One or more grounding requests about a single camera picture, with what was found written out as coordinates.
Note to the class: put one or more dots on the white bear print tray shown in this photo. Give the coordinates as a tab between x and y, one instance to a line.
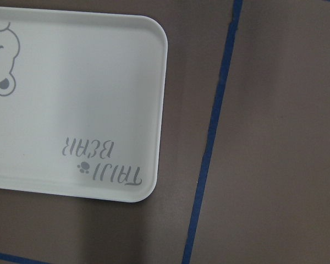
81	102

